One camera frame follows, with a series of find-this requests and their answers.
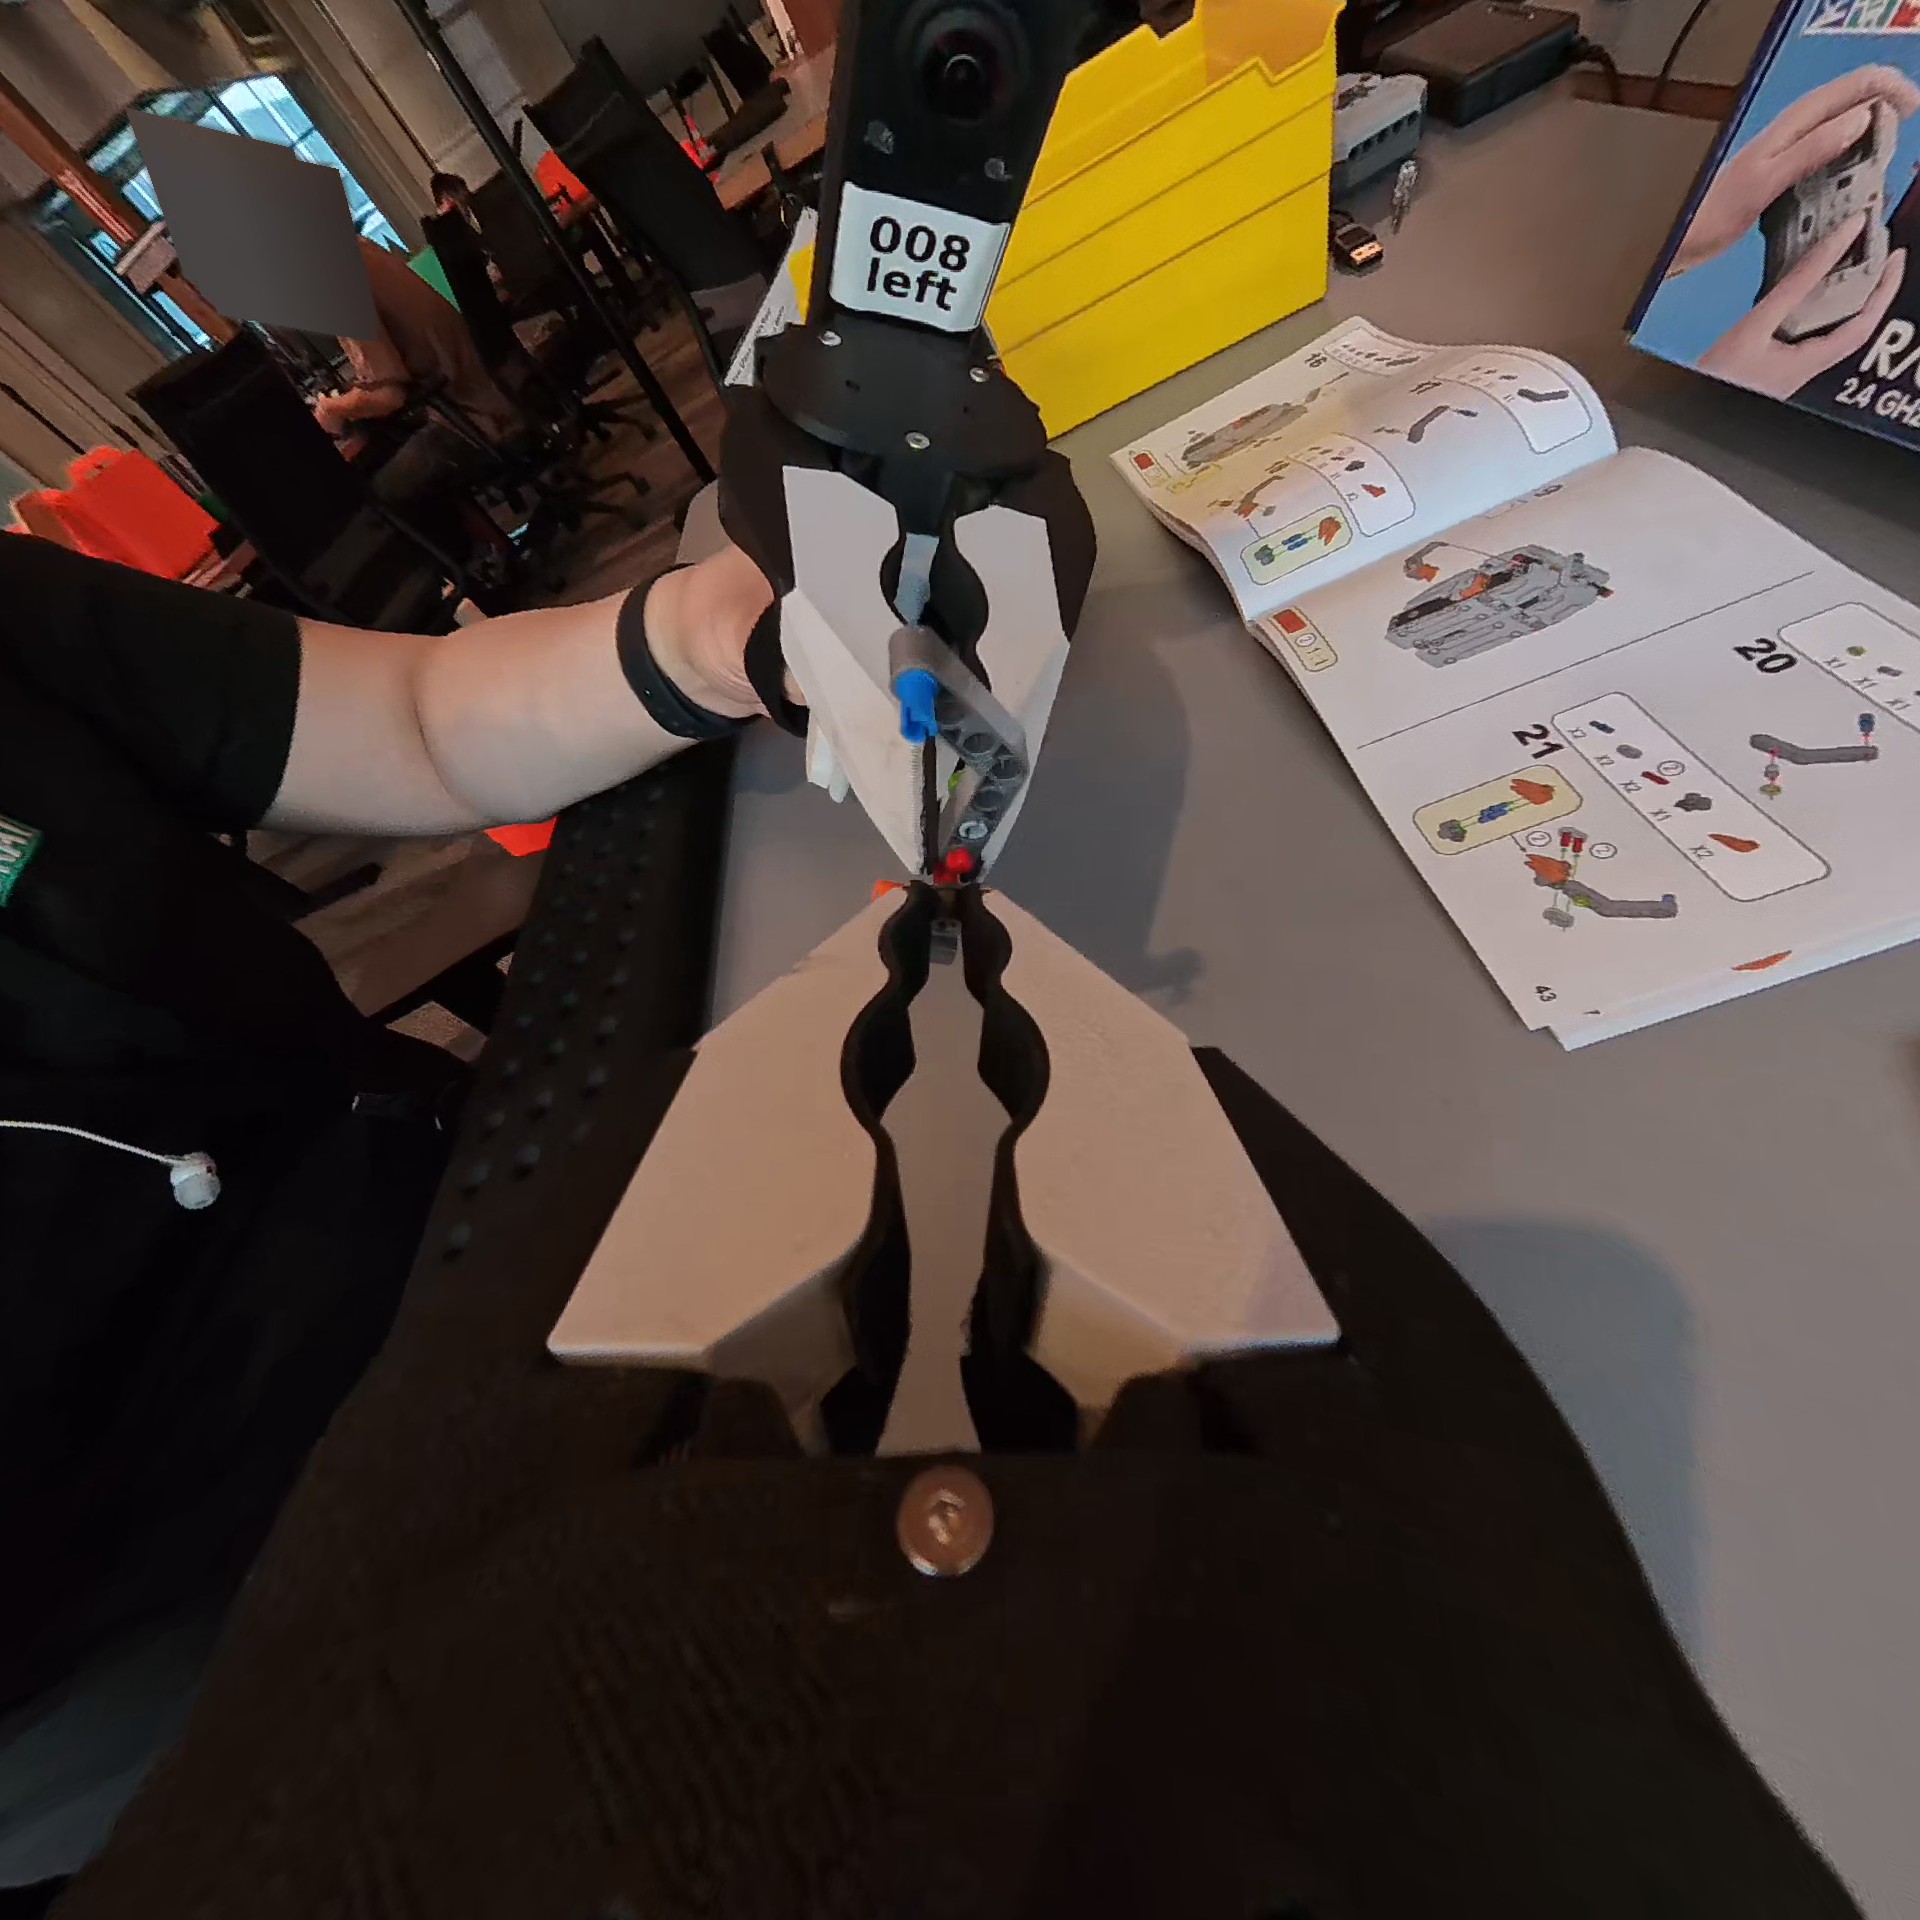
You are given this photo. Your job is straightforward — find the black power adapter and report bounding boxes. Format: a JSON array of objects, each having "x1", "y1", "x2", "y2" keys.
[{"x1": 1417, "y1": 5, "x2": 1586, "y2": 128}]

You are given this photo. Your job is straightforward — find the black wristband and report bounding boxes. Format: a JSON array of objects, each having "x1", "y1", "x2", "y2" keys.
[{"x1": 612, "y1": 562, "x2": 760, "y2": 746}]

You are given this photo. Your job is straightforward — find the person's left forearm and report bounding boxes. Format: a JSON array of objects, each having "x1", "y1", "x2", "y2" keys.
[{"x1": 247, "y1": 569, "x2": 706, "y2": 842}]

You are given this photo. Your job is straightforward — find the grey angled toy beam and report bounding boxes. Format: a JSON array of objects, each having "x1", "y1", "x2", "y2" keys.
[{"x1": 884, "y1": 627, "x2": 1034, "y2": 962}]

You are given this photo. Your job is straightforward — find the open white instruction booklet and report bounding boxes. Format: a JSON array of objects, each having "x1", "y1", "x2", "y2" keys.
[{"x1": 1111, "y1": 315, "x2": 1920, "y2": 1053}]

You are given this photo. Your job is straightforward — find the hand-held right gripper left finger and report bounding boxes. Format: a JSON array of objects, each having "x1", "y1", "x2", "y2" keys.
[{"x1": 544, "y1": 883, "x2": 929, "y2": 1457}]

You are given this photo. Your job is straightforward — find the light grey toy battery block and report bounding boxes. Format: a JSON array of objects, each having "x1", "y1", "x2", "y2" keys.
[{"x1": 1329, "y1": 67, "x2": 1432, "y2": 197}]

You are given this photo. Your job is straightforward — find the yellow plastic bin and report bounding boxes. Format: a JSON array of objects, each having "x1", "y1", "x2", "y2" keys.
[{"x1": 983, "y1": 0, "x2": 1343, "y2": 442}]

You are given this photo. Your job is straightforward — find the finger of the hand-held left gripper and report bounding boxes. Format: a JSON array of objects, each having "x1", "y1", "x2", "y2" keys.
[
  {"x1": 777, "y1": 465, "x2": 939, "y2": 878},
  {"x1": 942, "y1": 512, "x2": 1078, "y2": 873}
]

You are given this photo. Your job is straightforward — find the black office chair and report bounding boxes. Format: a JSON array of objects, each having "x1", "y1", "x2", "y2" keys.
[{"x1": 527, "y1": 37, "x2": 769, "y2": 302}]

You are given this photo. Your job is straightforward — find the white earbud cord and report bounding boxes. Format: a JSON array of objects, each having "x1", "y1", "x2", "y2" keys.
[{"x1": 0, "y1": 1119, "x2": 225, "y2": 1213}]

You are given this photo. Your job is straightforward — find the grey desk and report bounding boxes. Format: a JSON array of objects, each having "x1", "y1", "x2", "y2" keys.
[{"x1": 675, "y1": 59, "x2": 1920, "y2": 1920}]

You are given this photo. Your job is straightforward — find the person's black shirt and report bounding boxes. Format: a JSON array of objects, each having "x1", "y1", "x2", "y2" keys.
[{"x1": 0, "y1": 534, "x2": 519, "y2": 1787}]

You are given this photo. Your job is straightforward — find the person's left hand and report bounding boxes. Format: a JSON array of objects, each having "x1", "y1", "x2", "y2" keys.
[{"x1": 651, "y1": 545, "x2": 784, "y2": 723}]

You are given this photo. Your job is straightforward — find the blue robot kit box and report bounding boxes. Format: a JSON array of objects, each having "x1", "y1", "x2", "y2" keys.
[{"x1": 1628, "y1": 0, "x2": 1920, "y2": 448}]

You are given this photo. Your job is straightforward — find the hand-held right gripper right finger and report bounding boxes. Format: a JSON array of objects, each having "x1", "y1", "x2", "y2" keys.
[{"x1": 958, "y1": 883, "x2": 1344, "y2": 1457}]

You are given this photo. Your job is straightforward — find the black perforated panel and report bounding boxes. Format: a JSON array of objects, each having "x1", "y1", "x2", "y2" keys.
[{"x1": 394, "y1": 733, "x2": 740, "y2": 1361}]

